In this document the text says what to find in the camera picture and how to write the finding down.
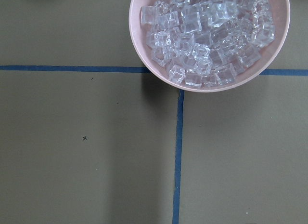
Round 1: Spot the pink bowl of ice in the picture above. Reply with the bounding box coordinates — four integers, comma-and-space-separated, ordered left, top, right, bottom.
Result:
129, 0, 290, 92

